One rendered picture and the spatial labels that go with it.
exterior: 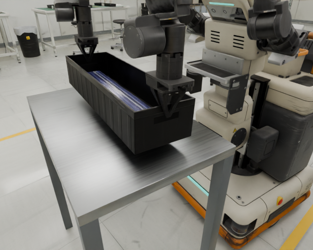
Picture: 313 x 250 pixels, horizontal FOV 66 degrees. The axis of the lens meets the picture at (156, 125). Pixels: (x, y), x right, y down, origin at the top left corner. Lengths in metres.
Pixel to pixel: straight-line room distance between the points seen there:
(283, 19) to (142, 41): 0.49
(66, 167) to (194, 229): 1.00
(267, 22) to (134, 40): 0.47
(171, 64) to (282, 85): 0.82
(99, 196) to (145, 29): 0.35
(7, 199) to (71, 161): 1.25
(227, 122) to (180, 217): 0.68
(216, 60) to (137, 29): 0.67
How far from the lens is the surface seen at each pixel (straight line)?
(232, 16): 1.01
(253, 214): 1.29
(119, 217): 1.54
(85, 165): 0.64
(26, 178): 1.98
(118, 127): 0.63
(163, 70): 0.51
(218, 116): 1.17
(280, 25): 0.81
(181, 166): 0.61
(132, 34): 0.45
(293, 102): 1.23
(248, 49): 0.99
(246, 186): 1.38
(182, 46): 0.51
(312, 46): 1.49
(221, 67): 1.06
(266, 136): 1.20
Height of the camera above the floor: 1.19
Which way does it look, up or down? 30 degrees down
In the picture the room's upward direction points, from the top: straight up
